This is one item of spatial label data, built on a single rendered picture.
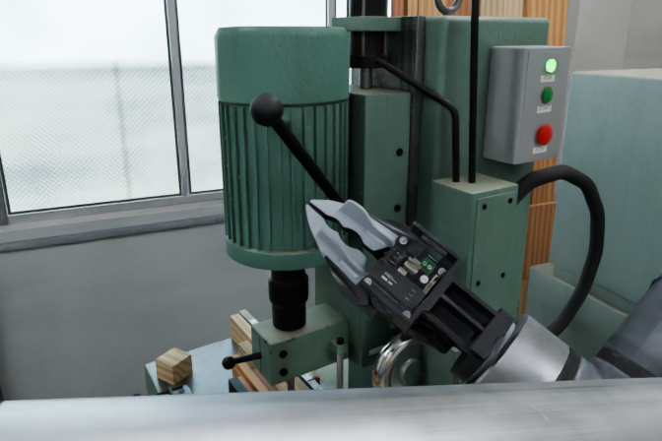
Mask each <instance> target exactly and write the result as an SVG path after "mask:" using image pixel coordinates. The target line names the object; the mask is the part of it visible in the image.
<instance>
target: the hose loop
mask: <svg viewBox="0 0 662 441"><path fill-rule="evenodd" d="M557 180H565V181H567V182H569V183H571V184H573V185H575V186H576V187H578V188H580V190H581V191H582V194H583V196H584V199H585V201H586V204H587V207H588V209H589V212H590V238H589V248H588V253H587V257H586V260H585V263H584V266H583V269H582V272H581V275H580V278H579V281H578V284H577V286H576V288H575V290H574V292H573V293H572V295H571V297H570V298H569V300H568V301H567V303H566V304H565V306H564V308H563V310H562V311H561V313H560V314H559V315H558V317H557V318H556V319H555V320H554V321H553V322H552V323H551V324H550V325H549V326H548V327H547V328H546V329H547V330H549V331H550V332H551V333H553V334H554V335H555V336H556V337H558V336H559V335H560V334H561V333H562V332H563V331H564V330H565V329H566V327H567V326H568V325H569V324H570V322H571V321H572V319H573V318H574V316H575V315H576V313H577V312H578V310H579V308H580V307H581V305H582V304H583V302H584V300H585V299H586V297H587V295H588V293H589V291H590V289H591V287H592V285H593V282H594V279H595V276H596V273H597V270H598V267H599V264H600V261H601V258H602V254H603V248H604V235H605V211H604V207H603V204H602V201H601V198H600V195H599V192H598V189H597V187H596V185H595V183H594V182H593V180H592V179H591V178H590V177H589V176H587V175H586V174H584V173H582V172H580V171H579V170H577V169H575V168H573V167H571V166H568V165H564V164H560V165H553V166H550V167H546V168H543V169H539V170H535V171H533V172H530V173H528V174H526V175H525V176H523V177H522V178H520V179H519V180H518V181H517V182H516V184H518V194H517V204H516V206H517V205H518V204H519V202H520V201H521V200H522V199H523V198H524V197H525V196H526V195H527V194H528V193H529V192H530V191H532V190H533V189H534V188H536V187H538V186H541V185H544V184H547V183H551V182H554V181H557Z"/></svg>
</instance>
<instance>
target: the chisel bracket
mask: <svg viewBox="0 0 662 441"><path fill-rule="evenodd" d="M339 337H341V338H344V341H345V342H346V343H347V344H349V321H348V319H347V318H346V317H344V316H343V315H342V314H340V313H339V312H338V311H336V310H335V309H334V308H333V307H331V306H330V305H329V304H327V303H326V302H325V303H322V304H318V305H315V306H312V307H308V308H306V323H305V325H304V326H303V327H302V328H300V329H298V330H295V331H281V330H278V329H276V328H275V327H274V326H273V319H269V320H266V321H263V322H259V323H256V324H253V325H251V341H252V353H255V352H259V351H260V352H261V354H262V358H260V359H256V360H252V362H253V364H254V365H255V367H256V368H257V369H258V370H259V371H260V373H261V374H262V375H263V376H264V377H265V379H266V380H267V381H268V382H269V383H270V385H272V386H274V385H277V384H280V383H282V382H285V381H288V380H290V379H293V378H296V377H299V376H300V375H303V374H306V373H308V372H311V371H314V370H316V369H319V368H322V367H324V366H327V365H330V364H333V363H335V362H337V354H336V353H334V352H333V351H332V350H331V349H330V341H333V340H336V339H337V338H339Z"/></svg>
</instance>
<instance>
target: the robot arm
mask: <svg viewBox="0 0 662 441"><path fill-rule="evenodd" d="M305 208H306V215H307V220H308V224H309V227H310V230H311V232H312V235H313V237H314V239H315V241H316V243H317V245H318V247H319V249H320V251H321V254H322V256H323V258H324V260H325V262H326V264H327V266H328V268H329V270H330V272H331V274H332V276H333V278H334V280H335V283H336V285H337V287H338V288H339V289H340V291H341V292H342V294H343V295H344V296H345V297H346V298H347V299H348V300H349V301H350V302H351V303H352V304H353V305H355V306H356V307H358V308H360V309H361V310H362V311H363V312H365V313H366V314H367V316H368V317H369V319H373V318H374V317H375V316H376V315H377V314H378V315H379V316H380V317H382V318H384V319H386V320H388V321H390V328H391V329H395V328H400V329H401V330H402V331H403V332H404V333H405V334H406V333H408V334H410V335H411V336H413V337H415V338H416V339H418V340H420V341H422V342H423V343H425V344H427V345H428V346H430V347H432V348H434V349H436V350H437V351H439V352H441V353H448V351H449V350H450V349H451V348H452V347H456V348H457V349H458V350H460V351H461V354H460V355H459V357H458V358H457V359H456V361H455V362H454V364H453V366H452V367H451V370H450V372H451V373H452V374H454V375H455V376H456V377H457V378H458V379H459V380H461V381H462V382H464V381H465V382H464V384H463V385H436V386H409V387H381V388H354V389H325V390H297V391H270V392H242V393H215V394H187V395H159V396H132V397H104V398H77V399H49V400H21V401H0V441H662V274H661V275H659V276H657V277H656V278H655V279H653V281H652V282H651V284H650V286H649V290H648V291H647V292H646V294H645V295H644V296H643V297H642V298H641V299H640V300H639V301H638V303H637V304H636V305H635V306H634V308H633V309H632V311H631V312H630V313H629V315H628V316H627V317H626V319H625V320H624V321H623V322H622V324H621V325H620V326H619V327H618V329H617V330H616V331H615V332H614V334H613V335H612V336H611V337H610V338H609V339H608V340H607V341H606V343H605V344H604V345H603V346H602V348H601V349H600V350H599V351H598V353H597V354H596V355H595V356H594V357H593V359H592V360H591V361H590V362H588V361H587V360H586V359H585V358H583V357H582V356H581V355H579V354H578V353H577V352H576V351H574V350H573V349H572V348H571V347H569V346H568V345H567V344H565V343H564V342H563V341H562V340H560V339H559V338H558V337H556V336H555V335H554V334H553V333H551V332H550V331H549V330H547V329H546V328H545V327H544V326H542V325H541V324H540V323H538V322H537V321H536V320H535V319H533V318H532V317H531V316H529V315H528V314H521V315H520V316H518V317H517V318H516V319H515V320H514V318H513V317H512V316H511V315H510V314H508V313H507V312H506V311H505V310H504V309H502V308H501V309H499V310H498V311H495V310H494V309H493V308H492V307H491V306H490V305H489V304H487V303H486V302H485V301H484V300H482V299H481V298H480V297H479V296H477V295H476V294H475V293H474V292H472V291H471V290H470V289H469V288H467V287H466V286H465V285H464V284H462V283H461V282H460V281H458V280H456V279H455V278H454V277H453V276H454V273H455V272H456V270H457V269H458V268H459V266H460V265H461V264H462V262H463V261H464V259H463V258H461V257H460V256H459V255H457V254H456V253H455V252H454V251H452V250H451V249H450V248H449V247H447V246H446V245H445V244H444V243H442V242H441V241H440V240H438V239H437V238H436V237H435V236H433V235H432V234H431V233H430V232H428V231H427V230H426V229H425V228H423V227H422V226H421V225H420V224H418V223H417V222H416V221H414V222H413V224H412V228H409V227H408V226H406V225H405V224H403V223H401V222H399V221H396V220H387V219H382V218H377V217H374V216H373V215H371V214H370V213H368V212H367V211H366V210H365V209H364V208H363V207H362V206H361V205H359V204H358V203H356V202H355V201H352V200H348V201H346V202H345V203H344V204H343V203H339V202H335V201H330V200H311V201H310V202H309V204H307V205H306V206H305ZM325 220H329V221H333V222H335V223H337V224H338V225H339V226H340V227H341V228H342V230H344V231H345V232H348V233H351V234H353V235H355V236H356V237H357V238H358V239H359V240H360V242H361V244H362V246H363V248H364V249H365V250H367V251H368V252H369V253H370V254H373V255H375V254H379V253H382V252H386V251H389V250H390V251H389V252H388V253H387V254H386V255H385V256H384V257H383V258H380V259H379V260H378V261H377V262H376V263H375V264H374V266H373V267H372V268H371V269H370V270H369V271H368V274H367V272H366V267H367V257H366V255H365V254H364V253H362V252H361V251H360V250H359V249H357V248H353V247H349V246H348V245H347V244H346V243H344V242H343V240H342V238H341V236H340V234H339V232H337V231H336V230H334V229H332V228H330V227H329V226H328V224H327V222H326V221H325ZM423 234H425V235H426V236H427V237H428V238H430V239H431V240H432V241H433V242H435V243H436V244H437V245H438V246H440V247H441V248H442V249H444V250H445V251H446V252H447V254H446V253H444V252H443V251H442V250H440V249H439V248H438V247H437V246H435V245H434V244H433V243H432V242H430V241H429V240H428V239H427V238H425V237H424V236H423ZM420 238H421V239H422V240H423V242H425V243H426V244H427V245H426V244H425V243H423V242H422V241H421V240H420ZM430 247H431V248H432V249H433V250H435V251H436V252H437V253H438V254H440V255H441V256H442V258H441V259H440V260H439V261H438V260H437V259H436V258H435V257H433V255H432V254H431V253H430V250H431V248H430Z"/></svg>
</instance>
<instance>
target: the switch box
mask: <svg viewBox="0 0 662 441"><path fill-rule="evenodd" d="M570 53H571V47H569V46H549V45H524V46H494V47H493V48H492V55H491V67H490V78H489V91H488V103H487V115H486V127H485V140H484V151H483V157H484V158H489V159H493V160H497V161H501V162H506V163H510V164H519V163H524V162H530V161H535V160H540V159H546V158H555V157H557V156H558V155H559V149H560V141H561V133H562V125H563V110H564V102H565V94H566V85H567V77H568V69H569V61H570ZM549 58H553V59H554V60H555V61H556V68H555V70H554V71H553V72H552V73H547V72H546V71H545V63H546V61H547V59H549ZM547 75H555V81H554V82H543V83H541V76H547ZM544 87H551V88H552V90H553V92H554V95H553V98H552V100H551V101H550V102H549V103H543V102H541V99H540V95H541V91H542V89H543V88H544ZM546 105H551V106H552V108H551V111H549V112H541V113H537V110H538V106H546ZM543 124H549V125H551V126H552V129H553V137H552V139H551V141H550V142H549V144H547V145H545V146H547V150H546V151H545V152H543V153H537V154H533V148H537V147H543V146H542V145H539V144H538V142H537V132H538V130H539V128H540V127H541V126H542V125H543Z"/></svg>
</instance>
